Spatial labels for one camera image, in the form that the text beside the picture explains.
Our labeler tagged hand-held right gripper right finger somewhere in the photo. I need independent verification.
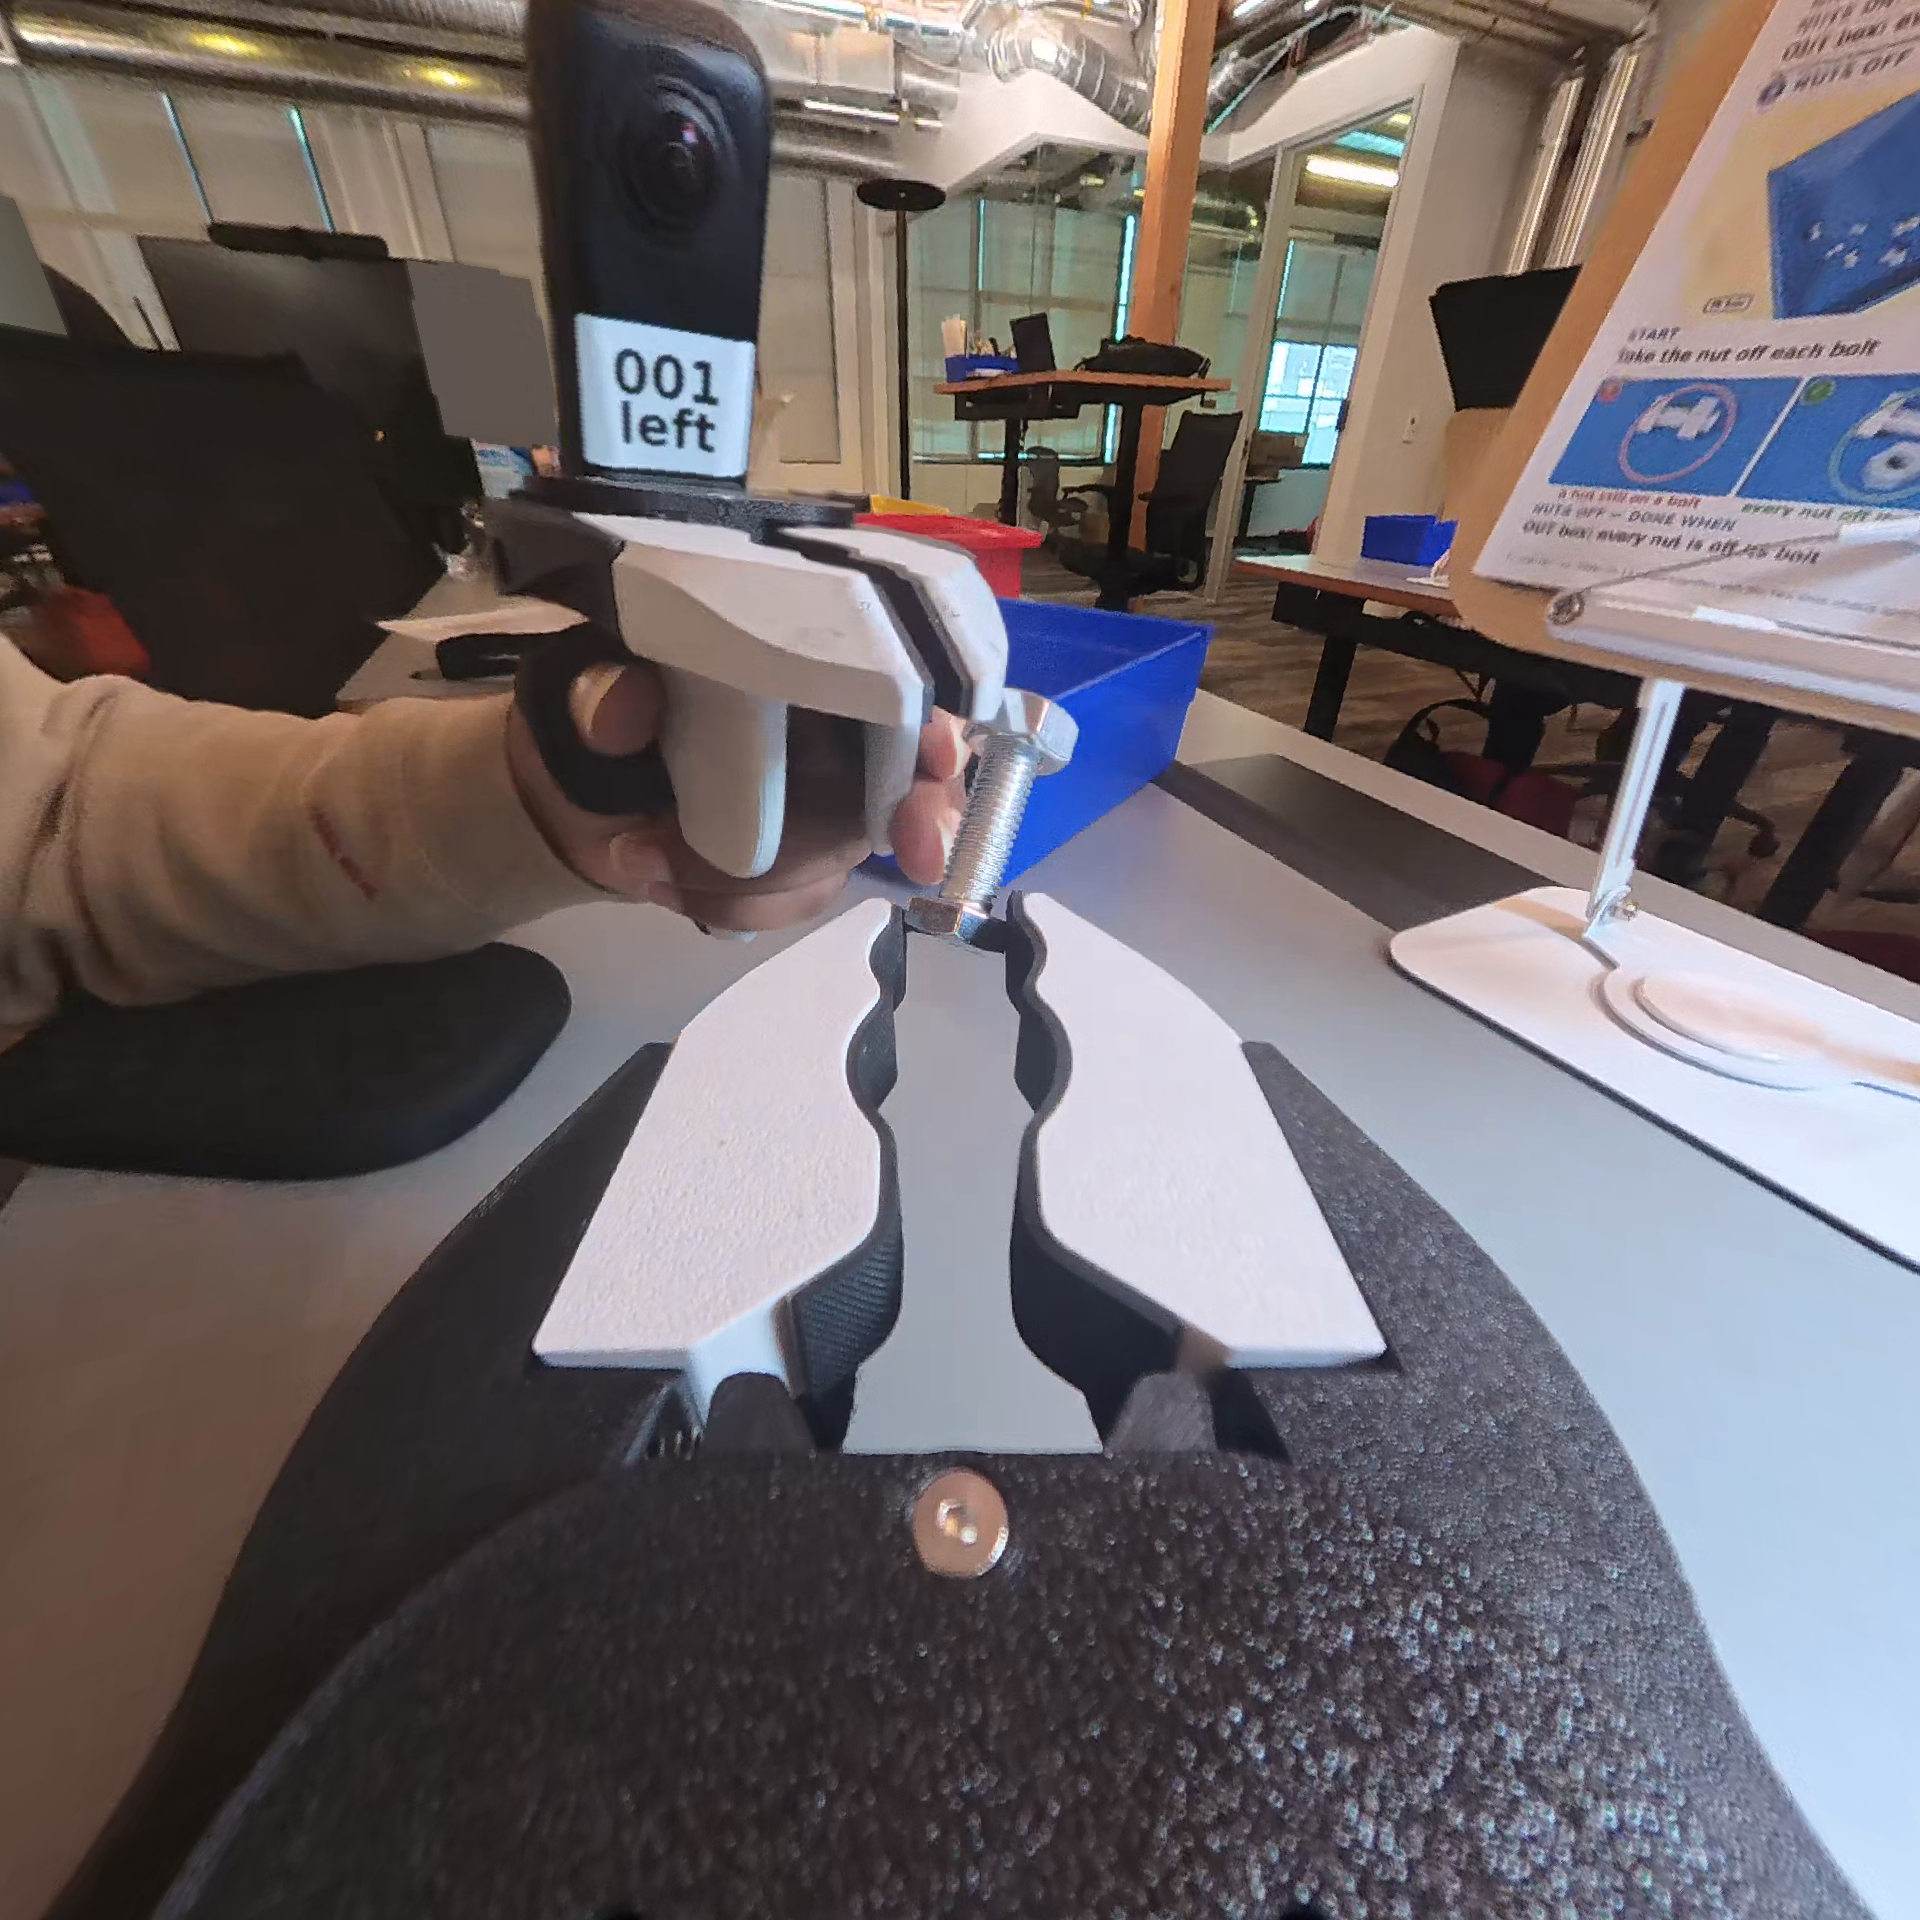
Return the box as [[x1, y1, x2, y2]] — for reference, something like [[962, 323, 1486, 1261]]
[[1008, 892, 1391, 1404]]

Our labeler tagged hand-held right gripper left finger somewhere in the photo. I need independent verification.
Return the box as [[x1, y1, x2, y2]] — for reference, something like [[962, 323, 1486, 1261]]
[[533, 896, 908, 1431]]

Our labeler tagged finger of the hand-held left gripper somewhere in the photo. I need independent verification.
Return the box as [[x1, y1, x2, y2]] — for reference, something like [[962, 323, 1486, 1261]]
[[582, 524, 1010, 741], [782, 506, 1008, 634]]

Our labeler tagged steel hex nut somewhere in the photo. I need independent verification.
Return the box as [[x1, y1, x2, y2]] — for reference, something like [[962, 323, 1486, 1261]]
[[978, 686, 1080, 789]]

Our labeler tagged steel hex bolt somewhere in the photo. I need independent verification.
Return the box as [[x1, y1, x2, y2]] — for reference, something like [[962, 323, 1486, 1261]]
[[901, 686, 1080, 938]]

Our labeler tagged person's left forearm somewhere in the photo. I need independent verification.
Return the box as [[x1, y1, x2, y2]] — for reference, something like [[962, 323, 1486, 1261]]
[[0, 637, 600, 1052]]

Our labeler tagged person's left hand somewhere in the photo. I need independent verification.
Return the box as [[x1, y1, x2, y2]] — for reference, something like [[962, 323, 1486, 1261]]
[[506, 667, 973, 934]]

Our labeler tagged red plastic bin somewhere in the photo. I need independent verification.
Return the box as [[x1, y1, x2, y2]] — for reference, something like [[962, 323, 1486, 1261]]
[[854, 506, 1047, 600]]

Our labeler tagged wooden standing desk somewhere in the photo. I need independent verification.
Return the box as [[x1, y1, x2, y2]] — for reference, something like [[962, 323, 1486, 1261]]
[[936, 360, 1226, 423]]

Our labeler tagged grey monitor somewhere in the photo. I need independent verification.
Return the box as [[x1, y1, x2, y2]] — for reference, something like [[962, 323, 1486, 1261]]
[[407, 255, 558, 453]]

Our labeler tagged black office chair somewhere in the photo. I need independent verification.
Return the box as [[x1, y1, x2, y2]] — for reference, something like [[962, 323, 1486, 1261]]
[[1051, 406, 1247, 618]]

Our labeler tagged white document stand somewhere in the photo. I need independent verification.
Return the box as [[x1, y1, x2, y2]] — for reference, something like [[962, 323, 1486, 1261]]
[[1390, 0, 1920, 1261]]

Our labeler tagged black wrist rest pad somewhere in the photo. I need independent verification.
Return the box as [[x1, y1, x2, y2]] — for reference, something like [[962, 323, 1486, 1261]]
[[0, 943, 572, 1178]]

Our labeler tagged printed instruction sheet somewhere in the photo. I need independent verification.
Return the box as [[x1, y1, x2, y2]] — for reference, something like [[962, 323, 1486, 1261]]
[[1476, 0, 1920, 600]]

